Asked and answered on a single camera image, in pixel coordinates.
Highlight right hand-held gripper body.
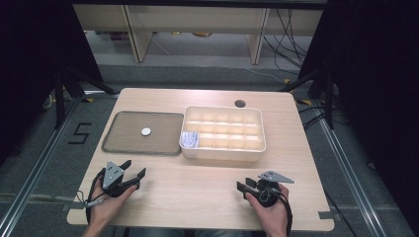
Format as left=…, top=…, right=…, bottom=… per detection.
left=256, top=170, right=295, bottom=208

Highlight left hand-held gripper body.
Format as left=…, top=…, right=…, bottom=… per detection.
left=98, top=161, right=138, bottom=198

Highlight cream divided storage box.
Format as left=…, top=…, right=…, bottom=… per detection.
left=179, top=104, right=267, bottom=163

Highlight white sock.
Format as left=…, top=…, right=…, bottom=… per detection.
left=181, top=130, right=201, bottom=149

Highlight person's right hand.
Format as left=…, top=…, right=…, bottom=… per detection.
left=245, top=184, right=291, bottom=232

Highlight person's left hand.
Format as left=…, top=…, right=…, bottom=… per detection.
left=88, top=178, right=139, bottom=228

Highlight translucent brown box lid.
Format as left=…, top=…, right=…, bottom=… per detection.
left=101, top=111, right=186, bottom=157

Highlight grey tape strip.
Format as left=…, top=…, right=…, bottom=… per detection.
left=317, top=210, right=336, bottom=221
left=61, top=200, right=87, bottom=212

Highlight black metal stand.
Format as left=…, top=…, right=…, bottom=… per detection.
left=280, top=67, right=337, bottom=130
left=52, top=65, right=120, bottom=130

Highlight black curtain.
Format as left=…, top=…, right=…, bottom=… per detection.
left=297, top=0, right=419, bottom=228
left=0, top=0, right=105, bottom=166

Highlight beige desk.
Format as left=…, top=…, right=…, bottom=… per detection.
left=72, top=3, right=324, bottom=65

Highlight right hand-held gripper black cable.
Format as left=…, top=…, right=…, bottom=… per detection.
left=276, top=190, right=294, bottom=237

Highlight hand-held gripper black cable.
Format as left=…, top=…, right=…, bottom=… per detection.
left=76, top=169, right=107, bottom=225
left=276, top=190, right=294, bottom=237

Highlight left hand-held gripper black cable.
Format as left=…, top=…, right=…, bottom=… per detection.
left=76, top=169, right=107, bottom=225

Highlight aluminium floor rail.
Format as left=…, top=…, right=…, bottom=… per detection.
left=315, top=110, right=386, bottom=237
left=0, top=97, right=83, bottom=237

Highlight black floor cables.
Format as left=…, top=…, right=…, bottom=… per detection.
left=295, top=104, right=347, bottom=131

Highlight white floor cable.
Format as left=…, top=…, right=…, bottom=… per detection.
left=241, top=66, right=286, bottom=84

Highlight hanging black cables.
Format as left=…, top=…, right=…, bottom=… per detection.
left=263, top=9, right=312, bottom=76

